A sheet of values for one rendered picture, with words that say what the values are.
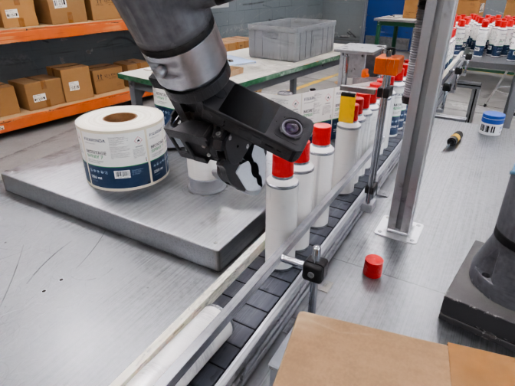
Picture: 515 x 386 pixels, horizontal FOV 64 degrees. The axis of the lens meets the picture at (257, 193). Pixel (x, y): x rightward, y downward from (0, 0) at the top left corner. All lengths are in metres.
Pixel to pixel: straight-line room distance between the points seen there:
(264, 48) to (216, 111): 2.61
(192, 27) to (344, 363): 0.28
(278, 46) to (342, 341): 2.75
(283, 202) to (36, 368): 0.43
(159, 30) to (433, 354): 0.31
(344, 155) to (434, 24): 0.30
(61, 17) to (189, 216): 3.85
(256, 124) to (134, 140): 0.57
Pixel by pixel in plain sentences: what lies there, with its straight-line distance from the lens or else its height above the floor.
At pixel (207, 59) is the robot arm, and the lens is 0.40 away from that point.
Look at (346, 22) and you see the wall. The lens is 9.41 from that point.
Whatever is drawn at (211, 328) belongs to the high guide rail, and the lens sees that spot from 0.50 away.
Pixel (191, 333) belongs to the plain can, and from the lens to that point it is 0.54.
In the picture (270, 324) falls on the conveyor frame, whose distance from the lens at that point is 0.62.
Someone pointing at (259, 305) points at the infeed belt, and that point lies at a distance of 0.65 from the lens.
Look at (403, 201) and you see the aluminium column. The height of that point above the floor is 0.91.
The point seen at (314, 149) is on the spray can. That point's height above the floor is 1.04.
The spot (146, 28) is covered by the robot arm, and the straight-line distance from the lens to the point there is 0.38.
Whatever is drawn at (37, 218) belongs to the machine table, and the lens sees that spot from 1.07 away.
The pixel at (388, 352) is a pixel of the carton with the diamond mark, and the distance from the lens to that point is 0.28.
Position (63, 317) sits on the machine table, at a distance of 0.77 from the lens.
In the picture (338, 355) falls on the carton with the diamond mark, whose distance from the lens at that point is 0.27.
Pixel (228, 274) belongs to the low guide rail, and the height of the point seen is 0.91.
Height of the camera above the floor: 1.32
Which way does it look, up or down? 28 degrees down
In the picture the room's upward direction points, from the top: straight up
